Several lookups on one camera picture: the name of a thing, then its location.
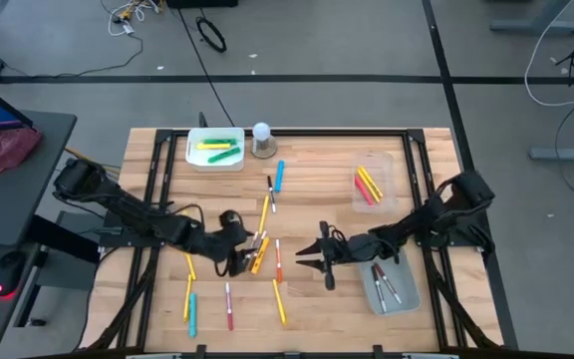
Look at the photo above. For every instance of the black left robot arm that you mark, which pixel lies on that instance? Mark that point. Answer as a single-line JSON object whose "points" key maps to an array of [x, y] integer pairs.
{"points": [[127, 207]]}

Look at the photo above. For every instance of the brown marker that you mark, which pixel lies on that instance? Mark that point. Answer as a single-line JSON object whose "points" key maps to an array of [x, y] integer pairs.
{"points": [[258, 241]]}

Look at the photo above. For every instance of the pink marker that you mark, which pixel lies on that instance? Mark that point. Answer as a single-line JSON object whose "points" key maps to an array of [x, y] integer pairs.
{"points": [[228, 309]]}

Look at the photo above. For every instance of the orange marker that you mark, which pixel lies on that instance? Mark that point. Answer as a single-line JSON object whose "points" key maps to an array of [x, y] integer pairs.
{"points": [[278, 264]]}

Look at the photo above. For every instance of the blue highlighter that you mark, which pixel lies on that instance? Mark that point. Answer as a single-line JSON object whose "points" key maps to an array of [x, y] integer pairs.
{"points": [[279, 175]]}

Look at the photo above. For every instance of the white bulb table lamp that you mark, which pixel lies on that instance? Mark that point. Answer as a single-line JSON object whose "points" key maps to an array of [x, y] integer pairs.
{"points": [[261, 130]]}

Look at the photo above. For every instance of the grey desk foot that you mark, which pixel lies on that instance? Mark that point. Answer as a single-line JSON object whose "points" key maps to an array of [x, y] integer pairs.
{"points": [[536, 25], [566, 152]]}

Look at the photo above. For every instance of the black desk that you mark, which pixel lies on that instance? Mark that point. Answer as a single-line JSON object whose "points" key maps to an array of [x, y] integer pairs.
{"points": [[18, 199]]}

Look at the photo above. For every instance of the bright yellow highlighter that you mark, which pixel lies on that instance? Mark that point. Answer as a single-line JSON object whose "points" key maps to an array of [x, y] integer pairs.
{"points": [[213, 146]]}

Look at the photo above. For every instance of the clear plastic container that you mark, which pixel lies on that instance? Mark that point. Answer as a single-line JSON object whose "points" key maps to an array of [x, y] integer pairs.
{"points": [[389, 164]]}

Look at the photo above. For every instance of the teal highlighter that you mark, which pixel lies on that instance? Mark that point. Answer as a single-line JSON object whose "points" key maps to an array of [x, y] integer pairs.
{"points": [[193, 314]]}

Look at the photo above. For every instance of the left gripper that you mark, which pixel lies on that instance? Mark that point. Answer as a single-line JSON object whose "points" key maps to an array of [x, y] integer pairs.
{"points": [[227, 247]]}

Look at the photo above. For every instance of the black box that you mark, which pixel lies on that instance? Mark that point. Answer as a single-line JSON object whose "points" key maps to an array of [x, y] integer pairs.
{"points": [[202, 3]]}

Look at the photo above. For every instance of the black and white marker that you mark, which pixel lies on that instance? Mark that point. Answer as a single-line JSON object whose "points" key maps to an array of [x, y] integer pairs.
{"points": [[270, 192], [379, 289]]}

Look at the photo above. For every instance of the yellow pen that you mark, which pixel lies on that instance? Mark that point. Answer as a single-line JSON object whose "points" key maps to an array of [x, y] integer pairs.
{"points": [[191, 266], [187, 299], [264, 214], [373, 182], [280, 304], [368, 186]]}

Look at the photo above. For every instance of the pink pen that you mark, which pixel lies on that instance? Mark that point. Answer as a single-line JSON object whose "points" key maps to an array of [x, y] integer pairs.
{"points": [[364, 190]]}

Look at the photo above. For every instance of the orange-yellow highlighter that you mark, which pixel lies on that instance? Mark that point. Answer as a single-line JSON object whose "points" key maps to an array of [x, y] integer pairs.
{"points": [[261, 254]]}

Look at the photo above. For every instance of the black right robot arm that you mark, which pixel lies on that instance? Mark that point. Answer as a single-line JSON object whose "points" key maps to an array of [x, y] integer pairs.
{"points": [[431, 213]]}

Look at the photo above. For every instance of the black computer mouse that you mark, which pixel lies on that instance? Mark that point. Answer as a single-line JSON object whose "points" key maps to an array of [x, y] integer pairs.
{"points": [[9, 271]]}

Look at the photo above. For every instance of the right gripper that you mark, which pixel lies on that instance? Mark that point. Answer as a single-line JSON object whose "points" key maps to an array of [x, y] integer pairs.
{"points": [[349, 248]]}

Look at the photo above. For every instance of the white plastic bin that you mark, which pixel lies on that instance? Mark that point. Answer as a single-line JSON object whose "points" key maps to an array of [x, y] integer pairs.
{"points": [[197, 159]]}

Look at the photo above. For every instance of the grey plastic tray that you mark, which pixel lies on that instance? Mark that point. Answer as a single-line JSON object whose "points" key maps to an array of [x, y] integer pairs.
{"points": [[407, 294]]}

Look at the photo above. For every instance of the black aluminium table frame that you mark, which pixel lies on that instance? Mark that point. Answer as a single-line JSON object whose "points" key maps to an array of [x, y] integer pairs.
{"points": [[317, 132]]}

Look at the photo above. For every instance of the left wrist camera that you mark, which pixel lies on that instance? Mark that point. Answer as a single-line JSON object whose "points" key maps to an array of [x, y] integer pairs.
{"points": [[230, 220]]}

